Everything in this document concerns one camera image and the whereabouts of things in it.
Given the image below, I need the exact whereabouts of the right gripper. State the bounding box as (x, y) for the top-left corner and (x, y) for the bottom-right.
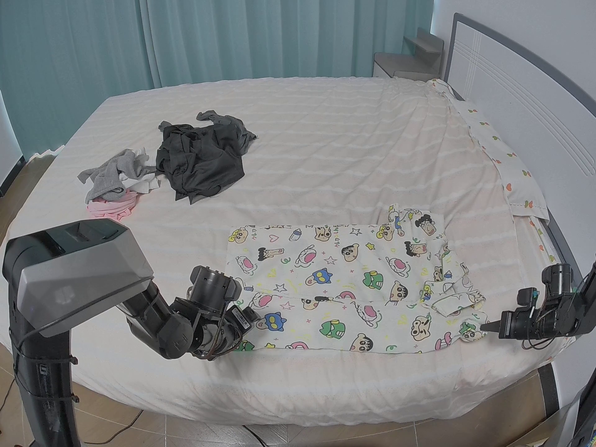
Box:
(500, 311), (543, 340)

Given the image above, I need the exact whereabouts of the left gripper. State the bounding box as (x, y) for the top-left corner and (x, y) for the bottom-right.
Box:
(205, 306), (261, 355)

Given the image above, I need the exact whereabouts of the white printed pyjama top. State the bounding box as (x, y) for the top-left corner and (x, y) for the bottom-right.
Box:
(226, 205), (490, 355)

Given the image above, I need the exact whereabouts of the white printed pillow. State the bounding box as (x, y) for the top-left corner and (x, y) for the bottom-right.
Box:
(427, 79), (550, 224)

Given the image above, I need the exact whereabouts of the white garment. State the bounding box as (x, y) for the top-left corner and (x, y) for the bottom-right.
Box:
(119, 147), (161, 194)

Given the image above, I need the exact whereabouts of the pink garment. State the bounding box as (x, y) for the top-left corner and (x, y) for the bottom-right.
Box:
(87, 191), (140, 222)

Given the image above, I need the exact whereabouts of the black garment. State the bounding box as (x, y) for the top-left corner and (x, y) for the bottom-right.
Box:
(155, 110), (258, 205)

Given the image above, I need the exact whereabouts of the grey garment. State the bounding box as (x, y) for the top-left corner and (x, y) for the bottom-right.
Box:
(78, 149), (156, 205)

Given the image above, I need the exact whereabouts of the bed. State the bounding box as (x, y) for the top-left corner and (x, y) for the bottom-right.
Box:
(0, 13), (596, 432)

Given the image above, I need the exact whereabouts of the grey bedside table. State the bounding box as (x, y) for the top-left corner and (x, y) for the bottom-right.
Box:
(372, 28), (445, 83)

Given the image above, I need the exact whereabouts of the blue-green curtain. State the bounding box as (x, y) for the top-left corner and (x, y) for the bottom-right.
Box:
(136, 0), (438, 87)
(0, 0), (156, 157)

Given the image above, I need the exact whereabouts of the black cable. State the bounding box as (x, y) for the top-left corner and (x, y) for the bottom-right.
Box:
(242, 424), (266, 447)
(56, 408), (142, 447)

